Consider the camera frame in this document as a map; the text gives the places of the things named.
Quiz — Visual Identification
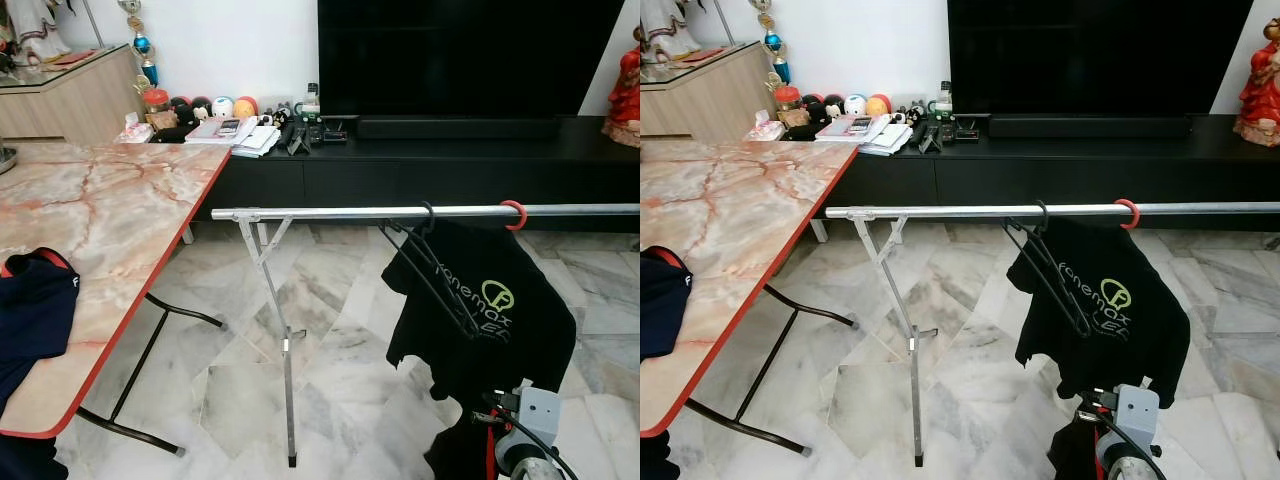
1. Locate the navy shirt with orange collar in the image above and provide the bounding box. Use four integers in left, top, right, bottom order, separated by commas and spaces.
640, 246, 693, 480
0, 248, 81, 480

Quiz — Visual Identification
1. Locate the black printed t-shirt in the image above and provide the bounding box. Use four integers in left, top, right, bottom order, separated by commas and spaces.
384, 220, 578, 406
1006, 218, 1191, 409

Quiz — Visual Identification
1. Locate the black television console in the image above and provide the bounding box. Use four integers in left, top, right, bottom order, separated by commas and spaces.
195, 115, 641, 236
815, 115, 1280, 233

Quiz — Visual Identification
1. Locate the silver metal clothes rack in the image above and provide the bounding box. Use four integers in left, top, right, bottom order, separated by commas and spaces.
824, 203, 1280, 469
210, 203, 641, 469

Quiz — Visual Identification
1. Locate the marble top folding table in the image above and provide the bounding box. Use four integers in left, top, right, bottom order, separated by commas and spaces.
0, 140, 233, 459
640, 138, 861, 459

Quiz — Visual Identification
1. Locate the white paper stack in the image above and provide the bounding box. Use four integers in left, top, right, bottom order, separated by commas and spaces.
230, 125, 283, 159
860, 123, 913, 157

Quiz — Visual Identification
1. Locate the red statue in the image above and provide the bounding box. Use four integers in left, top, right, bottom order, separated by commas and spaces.
1233, 18, 1280, 148
603, 45, 641, 149

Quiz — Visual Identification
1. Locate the black flat television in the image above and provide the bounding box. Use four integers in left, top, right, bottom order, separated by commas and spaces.
316, 0, 626, 116
946, 0, 1255, 114

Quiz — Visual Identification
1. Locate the white and pink book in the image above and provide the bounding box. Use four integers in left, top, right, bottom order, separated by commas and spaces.
815, 115, 891, 144
185, 118, 259, 146

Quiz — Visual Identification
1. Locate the light wooden sideboard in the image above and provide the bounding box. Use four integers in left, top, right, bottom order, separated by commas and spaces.
0, 45, 146, 144
640, 42, 779, 141

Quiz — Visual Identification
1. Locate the pink tissue pack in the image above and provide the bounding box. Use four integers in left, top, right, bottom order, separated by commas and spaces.
745, 110, 788, 143
113, 112, 154, 145

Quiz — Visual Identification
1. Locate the white robed figurine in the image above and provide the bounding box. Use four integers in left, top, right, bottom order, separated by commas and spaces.
640, 0, 706, 63
0, 0, 73, 66

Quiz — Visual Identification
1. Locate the jar with red lid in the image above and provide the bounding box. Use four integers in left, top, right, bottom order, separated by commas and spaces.
772, 85, 806, 129
140, 87, 173, 131

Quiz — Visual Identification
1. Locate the blue and gold trophy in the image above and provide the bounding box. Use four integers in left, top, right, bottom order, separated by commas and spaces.
750, 0, 793, 86
118, 0, 161, 89

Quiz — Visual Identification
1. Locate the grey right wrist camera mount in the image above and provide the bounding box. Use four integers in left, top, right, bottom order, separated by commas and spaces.
514, 387, 564, 453
1113, 384, 1161, 451

